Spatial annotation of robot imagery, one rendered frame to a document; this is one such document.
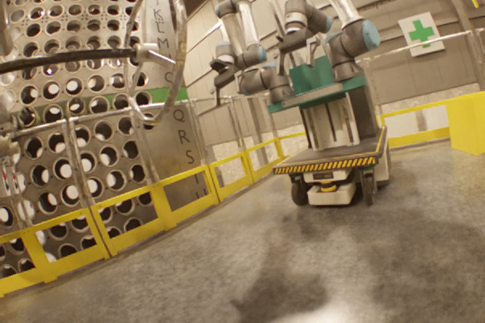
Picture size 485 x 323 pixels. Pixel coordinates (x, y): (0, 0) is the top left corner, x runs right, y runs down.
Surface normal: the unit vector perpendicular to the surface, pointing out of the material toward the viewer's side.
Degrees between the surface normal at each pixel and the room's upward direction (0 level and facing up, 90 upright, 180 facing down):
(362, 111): 90
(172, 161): 90
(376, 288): 0
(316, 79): 90
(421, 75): 90
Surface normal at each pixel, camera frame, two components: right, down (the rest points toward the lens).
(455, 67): -0.65, 0.22
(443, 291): -0.26, -0.96
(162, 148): 0.71, -0.16
